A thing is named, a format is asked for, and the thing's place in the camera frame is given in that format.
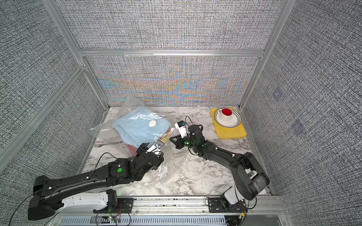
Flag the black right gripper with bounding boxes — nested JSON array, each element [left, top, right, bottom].
[[169, 133, 198, 150]]

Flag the light blue trousers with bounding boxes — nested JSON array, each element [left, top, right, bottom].
[[112, 106, 171, 147]]

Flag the clear plastic vacuum bag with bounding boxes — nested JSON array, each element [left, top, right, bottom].
[[89, 96, 186, 183]]

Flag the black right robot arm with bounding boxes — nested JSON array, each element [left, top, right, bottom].
[[170, 125, 270, 211]]

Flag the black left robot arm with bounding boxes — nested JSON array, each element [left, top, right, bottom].
[[28, 143, 164, 221]]

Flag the white vacuum bag valve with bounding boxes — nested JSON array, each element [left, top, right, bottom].
[[149, 120, 157, 128]]

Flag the red folded garment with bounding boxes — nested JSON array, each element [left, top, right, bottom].
[[125, 144, 139, 156]]

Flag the yellow folded garment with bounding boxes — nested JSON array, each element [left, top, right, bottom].
[[160, 128, 172, 143]]

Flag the yellow plastic tray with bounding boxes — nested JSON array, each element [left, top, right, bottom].
[[210, 107, 247, 139]]

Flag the white patterned saucer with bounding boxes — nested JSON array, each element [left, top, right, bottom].
[[214, 107, 241, 128]]

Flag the white cup red inside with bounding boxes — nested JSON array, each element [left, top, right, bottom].
[[216, 108, 233, 124]]

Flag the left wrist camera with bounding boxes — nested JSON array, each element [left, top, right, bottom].
[[147, 139, 165, 155]]

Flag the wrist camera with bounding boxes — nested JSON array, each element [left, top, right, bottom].
[[175, 121, 188, 138], [147, 139, 165, 155]]

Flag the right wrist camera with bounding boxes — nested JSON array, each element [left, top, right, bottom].
[[175, 121, 188, 138]]

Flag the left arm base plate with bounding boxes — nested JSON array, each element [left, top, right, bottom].
[[93, 198, 134, 214]]

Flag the aluminium front rail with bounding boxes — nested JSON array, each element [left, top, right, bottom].
[[50, 195, 289, 217]]

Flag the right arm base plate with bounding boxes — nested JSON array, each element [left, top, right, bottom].
[[205, 197, 248, 213]]

